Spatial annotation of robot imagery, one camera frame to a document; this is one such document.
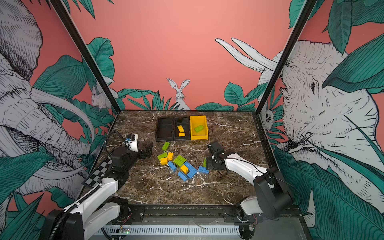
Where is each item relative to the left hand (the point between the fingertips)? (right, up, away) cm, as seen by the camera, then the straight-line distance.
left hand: (146, 140), depth 82 cm
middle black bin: (+20, +10, +35) cm, 42 cm away
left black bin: (+4, +5, +28) cm, 29 cm away
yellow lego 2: (+21, -18, +5) cm, 29 cm away
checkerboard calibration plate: (-30, -22, -1) cm, 37 cm away
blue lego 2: (+33, -19, +6) cm, 38 cm away
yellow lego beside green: (+12, -11, +10) cm, 19 cm away
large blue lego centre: (+26, -19, +5) cm, 33 cm away
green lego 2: (+30, +5, +25) cm, 39 cm away
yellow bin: (+28, +11, +28) cm, 41 cm away
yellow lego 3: (+18, +1, +23) cm, 29 cm away
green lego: (+7, -6, +18) cm, 20 cm away
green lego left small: (+7, -11, +11) cm, 17 cm away
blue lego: (+14, -16, +6) cm, 22 cm away
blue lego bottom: (+20, -21, +3) cm, 30 cm away
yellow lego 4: (+17, +6, +25) cm, 31 cm away
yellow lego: (+8, -14, +8) cm, 18 cm away
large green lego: (+18, -14, +10) cm, 25 cm away
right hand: (+37, -14, +5) cm, 40 cm away
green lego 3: (+34, -15, +10) cm, 38 cm away
